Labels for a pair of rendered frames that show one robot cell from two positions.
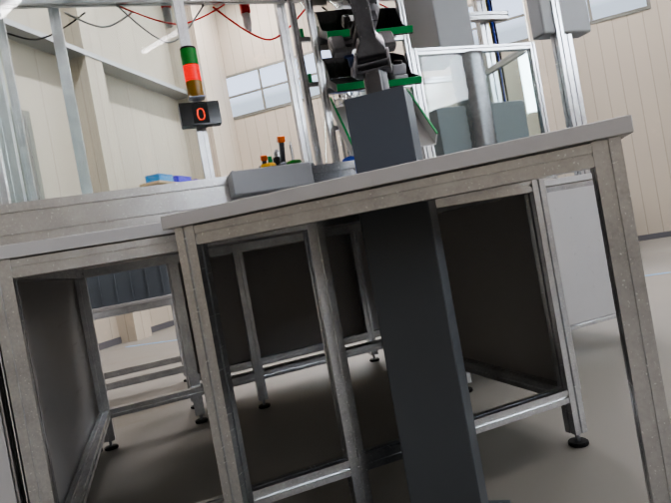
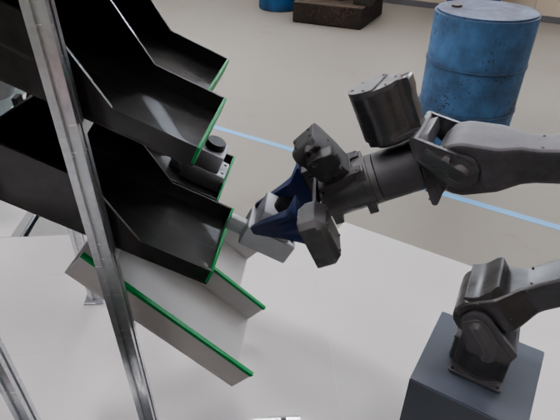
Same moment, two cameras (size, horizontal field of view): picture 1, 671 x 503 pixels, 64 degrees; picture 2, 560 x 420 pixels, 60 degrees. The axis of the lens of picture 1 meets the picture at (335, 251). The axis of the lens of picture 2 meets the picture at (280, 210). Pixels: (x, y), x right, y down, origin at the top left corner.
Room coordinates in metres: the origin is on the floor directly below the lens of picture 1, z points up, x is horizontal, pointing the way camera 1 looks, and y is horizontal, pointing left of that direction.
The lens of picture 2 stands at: (1.43, 0.29, 1.59)
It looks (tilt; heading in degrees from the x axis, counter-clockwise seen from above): 35 degrees down; 285
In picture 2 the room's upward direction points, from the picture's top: straight up
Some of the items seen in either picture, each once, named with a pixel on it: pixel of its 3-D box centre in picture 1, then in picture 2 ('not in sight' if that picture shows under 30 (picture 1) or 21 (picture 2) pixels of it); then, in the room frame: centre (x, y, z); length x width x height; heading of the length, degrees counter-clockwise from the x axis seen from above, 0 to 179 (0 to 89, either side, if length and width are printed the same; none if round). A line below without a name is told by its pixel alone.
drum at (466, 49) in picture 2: not in sight; (471, 80); (1.04, -3.08, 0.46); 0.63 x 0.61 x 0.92; 165
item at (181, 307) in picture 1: (371, 291); not in sight; (3.12, -0.17, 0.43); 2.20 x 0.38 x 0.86; 109
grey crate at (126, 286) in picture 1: (117, 284); not in sight; (3.36, 1.38, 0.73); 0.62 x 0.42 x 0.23; 109
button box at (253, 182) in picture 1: (271, 180); not in sight; (1.40, 0.13, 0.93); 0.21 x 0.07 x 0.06; 109
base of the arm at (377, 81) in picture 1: (376, 86); (482, 348); (1.29, -0.17, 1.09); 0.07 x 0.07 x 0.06; 73
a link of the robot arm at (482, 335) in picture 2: (371, 62); (492, 317); (1.29, -0.16, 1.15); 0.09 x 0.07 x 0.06; 79
